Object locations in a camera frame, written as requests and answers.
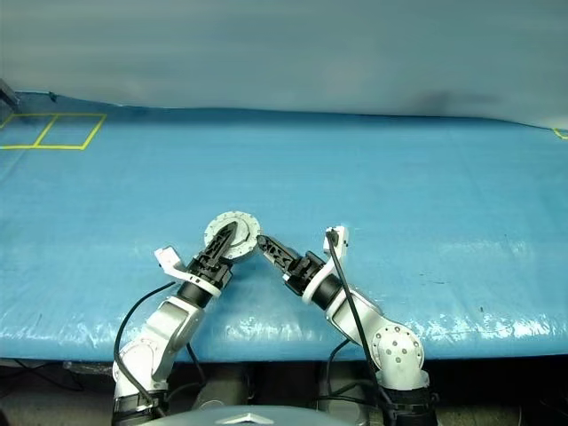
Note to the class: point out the yellow tape double square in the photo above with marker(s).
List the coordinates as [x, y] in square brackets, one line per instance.
[44, 146]

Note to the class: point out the grey robot torso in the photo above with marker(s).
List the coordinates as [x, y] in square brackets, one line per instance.
[248, 419]

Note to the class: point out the grey rounded cylinder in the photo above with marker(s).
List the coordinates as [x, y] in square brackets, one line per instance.
[222, 386]

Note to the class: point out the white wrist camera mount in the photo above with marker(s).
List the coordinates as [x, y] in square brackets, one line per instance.
[168, 259]
[341, 239]

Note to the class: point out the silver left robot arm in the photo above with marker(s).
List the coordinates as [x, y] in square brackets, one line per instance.
[173, 324]

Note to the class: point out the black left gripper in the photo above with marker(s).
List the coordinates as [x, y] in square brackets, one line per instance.
[210, 271]

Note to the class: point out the blue table cover sheet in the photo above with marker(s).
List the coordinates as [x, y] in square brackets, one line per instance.
[399, 186]

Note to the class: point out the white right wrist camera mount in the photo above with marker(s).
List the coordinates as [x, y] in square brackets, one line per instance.
[341, 239]

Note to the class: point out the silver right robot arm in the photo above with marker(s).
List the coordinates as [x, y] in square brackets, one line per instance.
[395, 350]

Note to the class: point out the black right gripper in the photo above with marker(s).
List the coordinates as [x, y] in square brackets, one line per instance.
[304, 271]

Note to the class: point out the round finned metal motor lid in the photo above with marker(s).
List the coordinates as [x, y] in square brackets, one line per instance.
[246, 233]

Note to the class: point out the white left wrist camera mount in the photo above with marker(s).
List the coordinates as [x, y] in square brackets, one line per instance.
[168, 259]

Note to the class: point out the dark grey bracket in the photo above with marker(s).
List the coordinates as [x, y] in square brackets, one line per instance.
[6, 93]

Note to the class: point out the small dark clip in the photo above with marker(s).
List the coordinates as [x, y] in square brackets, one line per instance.
[52, 95]

